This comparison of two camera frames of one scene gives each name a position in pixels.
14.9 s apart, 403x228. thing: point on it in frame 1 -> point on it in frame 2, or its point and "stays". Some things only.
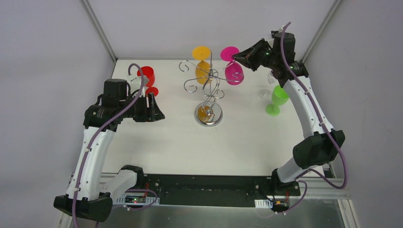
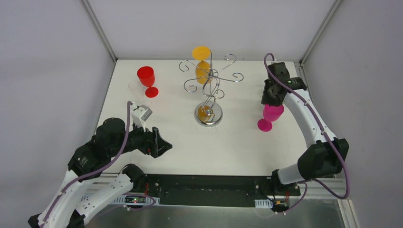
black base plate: [213, 190] stays
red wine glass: [148, 72] stays
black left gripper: [148, 107] -> [154, 143]
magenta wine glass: [234, 71] -> [271, 113]
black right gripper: [258, 54] -> [272, 95]
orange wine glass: [203, 71] stays
